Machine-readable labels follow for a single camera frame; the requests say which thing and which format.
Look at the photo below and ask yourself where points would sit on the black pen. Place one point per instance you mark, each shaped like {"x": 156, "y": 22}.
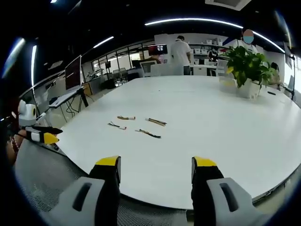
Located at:
{"x": 271, "y": 93}

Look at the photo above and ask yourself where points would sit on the black tripod stand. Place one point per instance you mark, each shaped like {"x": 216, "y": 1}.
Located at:
{"x": 292, "y": 77}

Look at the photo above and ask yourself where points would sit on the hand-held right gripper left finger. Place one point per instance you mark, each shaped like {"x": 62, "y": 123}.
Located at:
{"x": 103, "y": 188}

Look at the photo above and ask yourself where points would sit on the white office chair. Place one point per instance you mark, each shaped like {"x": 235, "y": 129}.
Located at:
{"x": 148, "y": 68}

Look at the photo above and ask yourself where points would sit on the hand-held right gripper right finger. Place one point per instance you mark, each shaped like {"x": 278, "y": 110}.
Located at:
{"x": 207, "y": 188}

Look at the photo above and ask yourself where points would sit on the white plant pot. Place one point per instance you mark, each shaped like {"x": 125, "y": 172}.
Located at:
{"x": 249, "y": 90}

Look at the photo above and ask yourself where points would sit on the long ceiling light strip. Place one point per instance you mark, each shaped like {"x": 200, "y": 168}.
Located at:
{"x": 195, "y": 21}

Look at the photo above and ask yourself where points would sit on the clear plastic box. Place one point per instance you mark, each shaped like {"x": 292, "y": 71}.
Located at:
{"x": 227, "y": 83}

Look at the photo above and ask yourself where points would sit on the short ceiling light strip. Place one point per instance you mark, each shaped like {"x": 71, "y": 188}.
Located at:
{"x": 103, "y": 42}

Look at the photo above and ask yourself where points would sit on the ceiling air vent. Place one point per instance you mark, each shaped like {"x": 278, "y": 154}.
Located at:
{"x": 225, "y": 4}

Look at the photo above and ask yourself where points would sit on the red wall screen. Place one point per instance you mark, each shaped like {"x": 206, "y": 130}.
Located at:
{"x": 158, "y": 49}

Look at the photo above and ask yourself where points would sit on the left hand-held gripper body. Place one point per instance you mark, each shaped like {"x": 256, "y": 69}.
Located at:
{"x": 26, "y": 115}

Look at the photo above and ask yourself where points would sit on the large tilted monitor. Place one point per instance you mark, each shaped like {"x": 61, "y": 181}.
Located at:
{"x": 73, "y": 74}

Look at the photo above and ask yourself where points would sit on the grey mesh chair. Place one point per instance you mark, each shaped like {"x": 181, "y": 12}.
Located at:
{"x": 47, "y": 169}

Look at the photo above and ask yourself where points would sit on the green potted plant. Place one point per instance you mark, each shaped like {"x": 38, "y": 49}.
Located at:
{"x": 247, "y": 63}

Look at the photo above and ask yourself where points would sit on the small white side table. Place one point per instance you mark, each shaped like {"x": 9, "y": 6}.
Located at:
{"x": 63, "y": 99}

